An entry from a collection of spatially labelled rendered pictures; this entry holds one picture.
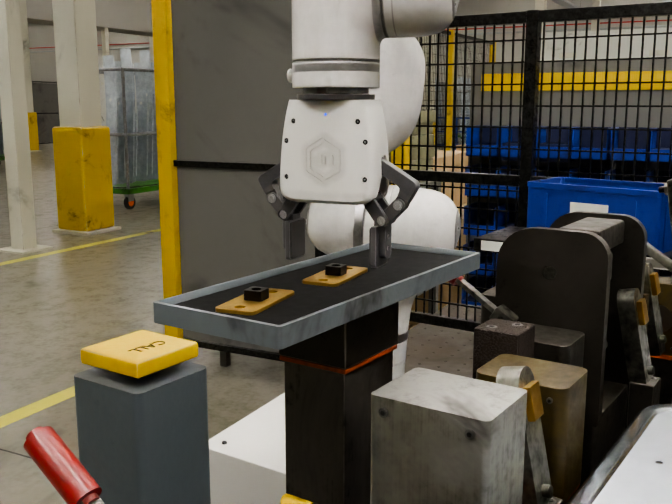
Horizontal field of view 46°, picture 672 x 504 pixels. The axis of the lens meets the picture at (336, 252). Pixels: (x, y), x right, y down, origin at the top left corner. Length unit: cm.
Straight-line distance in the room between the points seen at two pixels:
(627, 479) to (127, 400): 45
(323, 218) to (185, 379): 64
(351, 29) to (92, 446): 42
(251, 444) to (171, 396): 74
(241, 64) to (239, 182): 53
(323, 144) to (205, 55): 306
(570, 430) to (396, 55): 61
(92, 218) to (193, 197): 478
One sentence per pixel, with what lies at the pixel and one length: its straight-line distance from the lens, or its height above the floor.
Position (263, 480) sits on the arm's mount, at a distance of 125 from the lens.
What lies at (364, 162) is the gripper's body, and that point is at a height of 128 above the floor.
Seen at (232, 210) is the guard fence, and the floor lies 84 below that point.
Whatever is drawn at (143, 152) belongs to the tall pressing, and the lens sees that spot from 1123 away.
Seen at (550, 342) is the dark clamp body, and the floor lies 108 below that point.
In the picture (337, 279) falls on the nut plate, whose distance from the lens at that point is 77.
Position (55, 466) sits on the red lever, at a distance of 51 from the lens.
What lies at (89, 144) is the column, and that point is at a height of 92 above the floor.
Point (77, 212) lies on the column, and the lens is 861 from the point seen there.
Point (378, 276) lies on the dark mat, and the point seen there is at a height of 116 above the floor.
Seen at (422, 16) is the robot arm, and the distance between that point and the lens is 74.
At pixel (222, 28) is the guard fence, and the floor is 166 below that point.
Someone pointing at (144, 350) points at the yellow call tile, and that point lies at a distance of 58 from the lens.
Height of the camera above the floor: 133
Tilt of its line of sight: 11 degrees down
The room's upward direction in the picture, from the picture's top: straight up
